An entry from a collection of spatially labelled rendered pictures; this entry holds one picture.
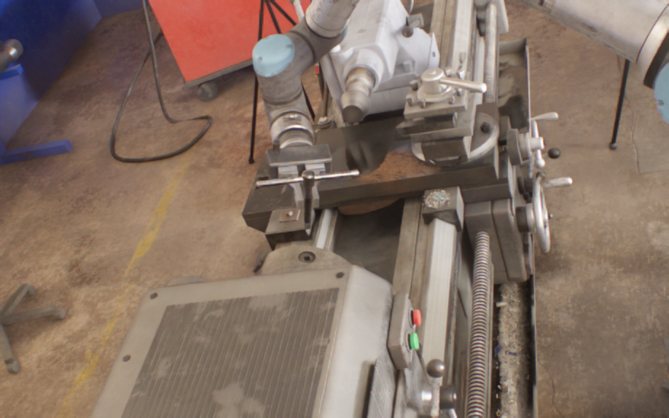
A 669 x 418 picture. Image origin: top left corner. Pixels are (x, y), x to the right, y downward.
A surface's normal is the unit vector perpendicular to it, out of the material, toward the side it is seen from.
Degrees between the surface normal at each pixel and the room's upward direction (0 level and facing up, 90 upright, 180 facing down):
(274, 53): 12
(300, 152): 20
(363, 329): 45
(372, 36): 0
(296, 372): 0
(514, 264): 90
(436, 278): 36
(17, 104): 90
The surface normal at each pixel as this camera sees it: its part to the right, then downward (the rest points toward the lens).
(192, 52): 0.18, 0.56
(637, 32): -0.58, 0.38
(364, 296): 0.46, -0.62
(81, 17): 0.94, -0.13
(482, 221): -0.16, 0.65
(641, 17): -0.46, 0.11
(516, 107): -0.29, -0.76
